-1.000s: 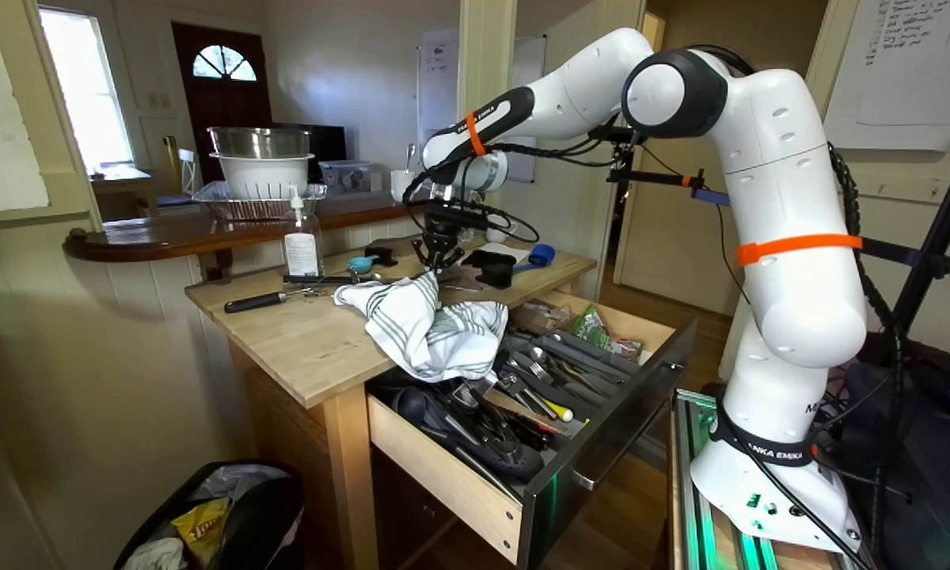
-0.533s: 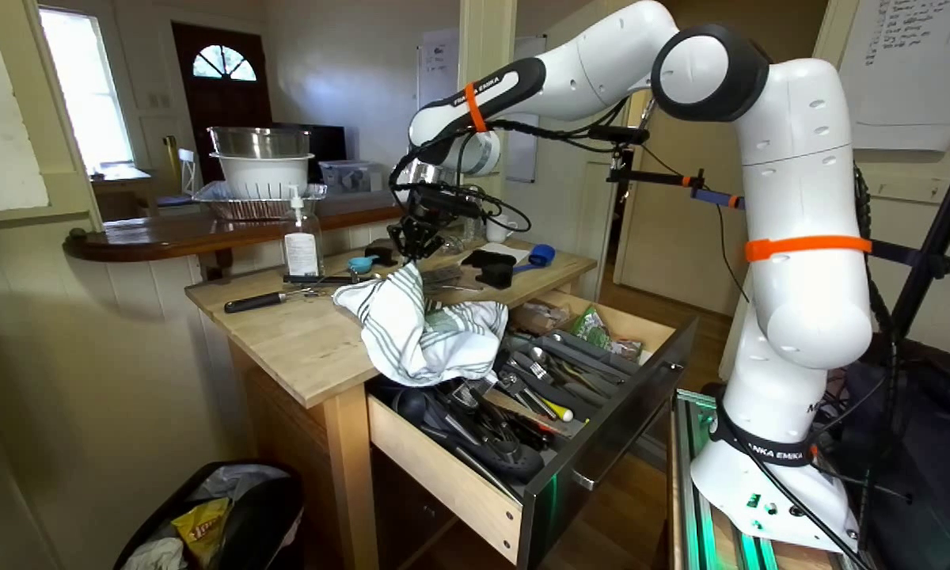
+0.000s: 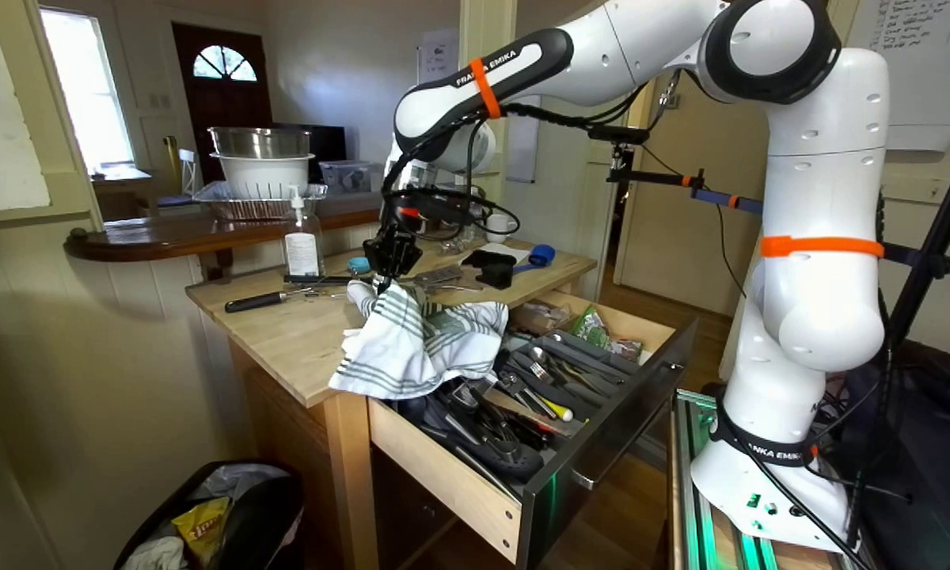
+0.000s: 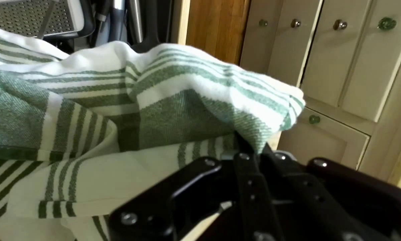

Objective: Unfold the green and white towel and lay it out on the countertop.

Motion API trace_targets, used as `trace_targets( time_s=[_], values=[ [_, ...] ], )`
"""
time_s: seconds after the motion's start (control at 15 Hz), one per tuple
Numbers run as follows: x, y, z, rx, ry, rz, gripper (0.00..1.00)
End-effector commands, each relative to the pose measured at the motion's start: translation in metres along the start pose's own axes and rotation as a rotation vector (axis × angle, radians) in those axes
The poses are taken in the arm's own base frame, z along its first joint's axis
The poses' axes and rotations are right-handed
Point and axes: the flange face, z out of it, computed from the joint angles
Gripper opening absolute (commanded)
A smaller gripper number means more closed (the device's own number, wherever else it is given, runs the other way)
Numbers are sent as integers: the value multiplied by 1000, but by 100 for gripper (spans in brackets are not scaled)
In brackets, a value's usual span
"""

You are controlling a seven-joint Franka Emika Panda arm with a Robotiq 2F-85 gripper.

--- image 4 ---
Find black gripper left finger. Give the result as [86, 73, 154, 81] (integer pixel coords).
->
[108, 133, 283, 241]

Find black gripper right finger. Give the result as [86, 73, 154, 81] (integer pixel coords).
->
[255, 143, 401, 241]

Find green and white striped towel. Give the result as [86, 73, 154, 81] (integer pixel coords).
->
[0, 24, 307, 241]

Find cream lower cabinet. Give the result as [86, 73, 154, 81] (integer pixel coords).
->
[239, 0, 401, 181]

